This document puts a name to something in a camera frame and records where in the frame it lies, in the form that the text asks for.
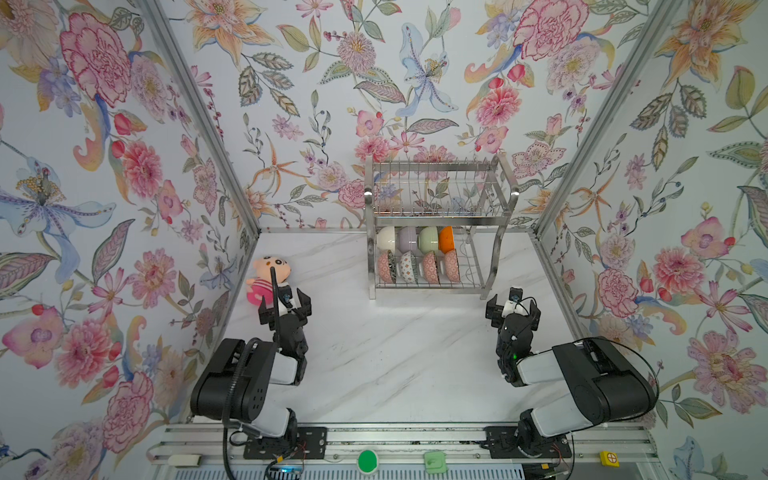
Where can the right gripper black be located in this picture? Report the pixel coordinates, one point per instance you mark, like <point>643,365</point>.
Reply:
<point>495,313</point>

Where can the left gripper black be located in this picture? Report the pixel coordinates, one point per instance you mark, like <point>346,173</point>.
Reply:
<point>305,310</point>

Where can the patterned bowl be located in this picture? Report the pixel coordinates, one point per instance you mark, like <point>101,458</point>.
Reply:
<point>408,268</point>
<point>451,266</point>
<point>429,268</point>
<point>387,270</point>

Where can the orange white bowl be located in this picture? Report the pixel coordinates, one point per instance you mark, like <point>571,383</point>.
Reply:
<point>446,239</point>

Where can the patterned bowl front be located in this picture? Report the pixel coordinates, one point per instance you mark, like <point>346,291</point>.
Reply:
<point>387,270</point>

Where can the green bowl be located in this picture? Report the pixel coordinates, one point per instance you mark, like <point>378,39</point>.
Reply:
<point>428,240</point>

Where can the cream bowl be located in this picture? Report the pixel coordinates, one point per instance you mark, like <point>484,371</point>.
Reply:
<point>386,239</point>

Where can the purple bowl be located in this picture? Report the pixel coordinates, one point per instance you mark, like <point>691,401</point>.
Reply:
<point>407,240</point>

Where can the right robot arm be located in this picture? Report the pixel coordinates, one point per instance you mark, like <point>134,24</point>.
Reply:
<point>602,384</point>

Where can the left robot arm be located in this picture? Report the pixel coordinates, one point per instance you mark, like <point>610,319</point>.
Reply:
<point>233,388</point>

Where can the stainless steel dish rack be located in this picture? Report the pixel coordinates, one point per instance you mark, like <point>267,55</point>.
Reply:
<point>476,197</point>

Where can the pink plush doll toy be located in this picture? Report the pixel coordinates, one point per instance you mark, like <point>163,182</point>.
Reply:
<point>260,290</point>

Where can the green round button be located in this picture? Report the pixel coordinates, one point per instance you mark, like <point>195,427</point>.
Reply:
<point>367,462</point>

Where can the light green square button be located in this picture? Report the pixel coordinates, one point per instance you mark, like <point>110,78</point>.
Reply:
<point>435,462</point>

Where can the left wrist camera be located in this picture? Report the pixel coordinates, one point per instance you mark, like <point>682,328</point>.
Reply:
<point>284,296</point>

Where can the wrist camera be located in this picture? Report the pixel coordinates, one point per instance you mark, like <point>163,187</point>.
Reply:
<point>284,296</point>
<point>513,304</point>

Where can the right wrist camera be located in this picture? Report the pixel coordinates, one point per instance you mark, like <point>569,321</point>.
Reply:
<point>513,304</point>

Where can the yellow emergency switch box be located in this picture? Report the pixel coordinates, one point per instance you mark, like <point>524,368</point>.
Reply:
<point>609,459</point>

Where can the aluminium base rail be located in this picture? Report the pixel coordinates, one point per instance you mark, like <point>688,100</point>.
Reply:
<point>473,450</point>

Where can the white plug on rail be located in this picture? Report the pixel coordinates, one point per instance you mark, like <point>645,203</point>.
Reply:
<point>185,460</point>

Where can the aluminium left corner post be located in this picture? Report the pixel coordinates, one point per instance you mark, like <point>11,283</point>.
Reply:
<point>168,45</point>

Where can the aluminium corner post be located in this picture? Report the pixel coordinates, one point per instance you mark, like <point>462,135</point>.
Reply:
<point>168,45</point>
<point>659,20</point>

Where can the aluminium right corner post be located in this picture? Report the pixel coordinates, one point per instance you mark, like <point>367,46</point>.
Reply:
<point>659,20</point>

